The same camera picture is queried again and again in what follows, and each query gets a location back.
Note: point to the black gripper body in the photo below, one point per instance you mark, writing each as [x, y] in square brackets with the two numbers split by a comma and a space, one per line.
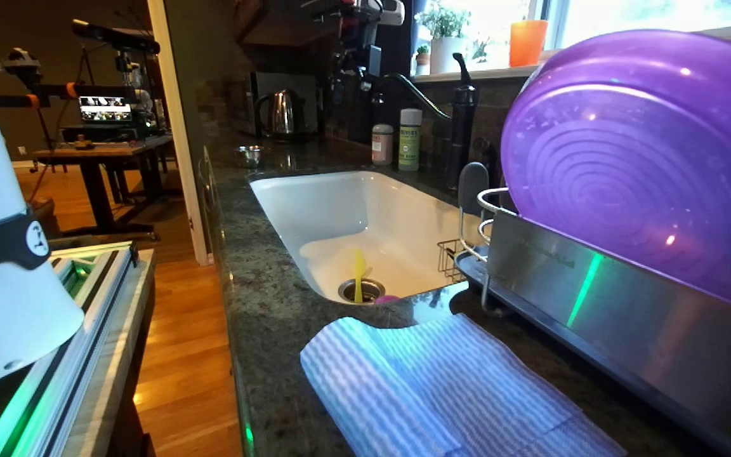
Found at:
[368, 50]

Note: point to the dark metal water faucet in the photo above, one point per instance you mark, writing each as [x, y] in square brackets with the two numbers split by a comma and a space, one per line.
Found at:
[459, 128]

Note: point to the yellow plastic knife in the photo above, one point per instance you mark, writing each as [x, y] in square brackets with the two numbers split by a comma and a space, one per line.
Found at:
[359, 270]

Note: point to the white sink basin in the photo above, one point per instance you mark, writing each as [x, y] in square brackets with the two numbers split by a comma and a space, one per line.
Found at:
[340, 210]

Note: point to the orange label soap bottle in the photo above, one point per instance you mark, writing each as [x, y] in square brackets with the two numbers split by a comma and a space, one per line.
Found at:
[382, 145]

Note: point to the green label soap bottle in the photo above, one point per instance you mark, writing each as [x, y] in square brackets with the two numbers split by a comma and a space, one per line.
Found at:
[410, 143]

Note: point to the plant in white pot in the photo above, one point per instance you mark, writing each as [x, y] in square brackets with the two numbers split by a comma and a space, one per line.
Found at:
[443, 46]

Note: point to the orange plastic cup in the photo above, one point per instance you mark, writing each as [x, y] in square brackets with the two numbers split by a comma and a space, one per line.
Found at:
[528, 43]

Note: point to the open laptop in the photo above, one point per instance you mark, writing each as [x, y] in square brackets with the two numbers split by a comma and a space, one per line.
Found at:
[101, 114]

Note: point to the kitchen window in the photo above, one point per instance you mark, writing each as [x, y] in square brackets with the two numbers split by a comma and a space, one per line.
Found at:
[634, 16]

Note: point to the dark wooden table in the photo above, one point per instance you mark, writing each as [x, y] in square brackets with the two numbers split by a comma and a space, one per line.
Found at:
[100, 156]

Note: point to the purple plastic plate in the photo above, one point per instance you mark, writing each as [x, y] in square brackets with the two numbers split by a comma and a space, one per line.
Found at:
[645, 167]

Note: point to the blue striped cloth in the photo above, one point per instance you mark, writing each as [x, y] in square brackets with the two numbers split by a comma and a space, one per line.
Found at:
[443, 388]

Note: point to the metal dish rack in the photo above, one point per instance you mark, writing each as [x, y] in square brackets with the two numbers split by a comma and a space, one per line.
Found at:
[634, 313]

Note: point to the black stand with orange clamps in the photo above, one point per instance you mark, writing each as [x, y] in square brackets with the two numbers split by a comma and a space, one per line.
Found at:
[26, 90]

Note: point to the metal robot mounting stand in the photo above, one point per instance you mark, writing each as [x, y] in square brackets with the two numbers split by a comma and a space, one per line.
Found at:
[101, 338]

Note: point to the white door frame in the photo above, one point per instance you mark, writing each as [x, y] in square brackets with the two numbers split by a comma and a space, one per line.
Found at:
[179, 134]

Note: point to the black camera on tripod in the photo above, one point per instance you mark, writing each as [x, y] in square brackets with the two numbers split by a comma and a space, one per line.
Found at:
[114, 39]

